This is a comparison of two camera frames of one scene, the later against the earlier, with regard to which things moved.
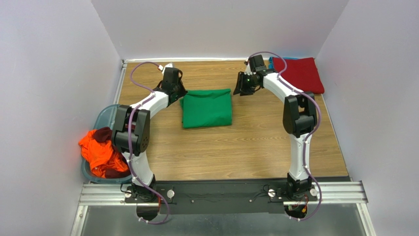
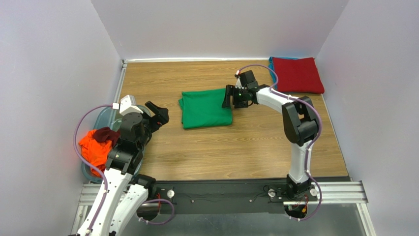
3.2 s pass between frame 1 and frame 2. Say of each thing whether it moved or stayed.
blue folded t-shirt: stayed
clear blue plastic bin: stayed
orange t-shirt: stayed
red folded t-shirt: stayed
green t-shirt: stayed
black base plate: stayed
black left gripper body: moved
